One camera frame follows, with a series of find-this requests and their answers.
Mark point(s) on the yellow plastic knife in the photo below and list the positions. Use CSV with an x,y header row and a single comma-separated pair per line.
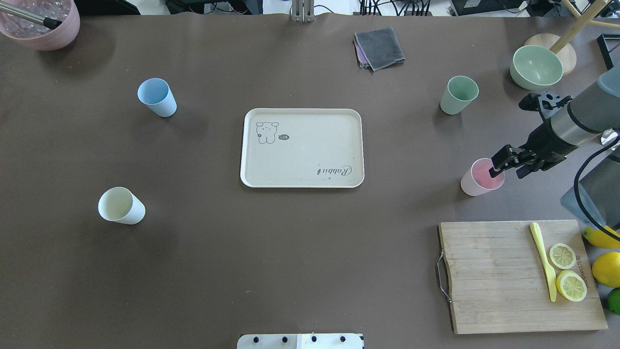
x,y
549,271

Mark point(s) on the green lime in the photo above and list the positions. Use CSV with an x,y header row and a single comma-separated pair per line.
x,y
613,301

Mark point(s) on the white plastic cup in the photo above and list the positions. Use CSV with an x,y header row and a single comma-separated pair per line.
x,y
120,205

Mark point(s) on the blue plastic cup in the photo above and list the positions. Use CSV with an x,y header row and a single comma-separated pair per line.
x,y
156,94

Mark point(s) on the steel muddler in bowl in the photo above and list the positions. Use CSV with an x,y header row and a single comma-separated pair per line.
x,y
19,12

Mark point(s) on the black framed mirror tray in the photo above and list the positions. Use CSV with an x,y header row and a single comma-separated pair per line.
x,y
609,45

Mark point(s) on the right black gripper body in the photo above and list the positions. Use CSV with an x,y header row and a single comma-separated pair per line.
x,y
541,143

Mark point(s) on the purple cloth under grey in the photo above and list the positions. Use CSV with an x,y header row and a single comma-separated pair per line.
x,y
362,61

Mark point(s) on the mint green bowl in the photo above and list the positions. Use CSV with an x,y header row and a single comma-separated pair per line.
x,y
535,68

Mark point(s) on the beige rabbit tray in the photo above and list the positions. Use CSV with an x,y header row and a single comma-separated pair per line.
x,y
302,148

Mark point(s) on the green plastic cup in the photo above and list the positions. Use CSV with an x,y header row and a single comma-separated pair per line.
x,y
460,92

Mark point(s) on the whole yellow lemon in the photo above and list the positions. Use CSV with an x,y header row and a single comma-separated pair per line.
x,y
599,239
606,269

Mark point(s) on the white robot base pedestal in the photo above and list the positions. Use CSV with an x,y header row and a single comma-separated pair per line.
x,y
302,341

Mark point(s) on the pink bowl with ice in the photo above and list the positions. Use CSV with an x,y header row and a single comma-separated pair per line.
x,y
38,37

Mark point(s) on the bamboo cutting board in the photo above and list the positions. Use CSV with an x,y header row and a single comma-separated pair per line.
x,y
496,283

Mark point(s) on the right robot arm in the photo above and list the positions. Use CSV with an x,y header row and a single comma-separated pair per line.
x,y
568,123

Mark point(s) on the lemon half slice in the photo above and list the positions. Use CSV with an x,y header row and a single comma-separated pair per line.
x,y
562,256
571,286

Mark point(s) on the steel scoop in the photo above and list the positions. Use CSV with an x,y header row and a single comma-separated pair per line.
x,y
608,136

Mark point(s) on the grey folded cloth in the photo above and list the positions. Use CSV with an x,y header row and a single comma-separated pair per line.
x,y
381,48

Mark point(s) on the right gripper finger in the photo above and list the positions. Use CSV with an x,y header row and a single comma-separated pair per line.
x,y
506,158

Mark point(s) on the pink plastic cup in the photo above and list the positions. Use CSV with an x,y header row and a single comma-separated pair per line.
x,y
477,179

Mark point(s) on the aluminium frame post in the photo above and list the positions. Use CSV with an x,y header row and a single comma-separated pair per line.
x,y
303,11

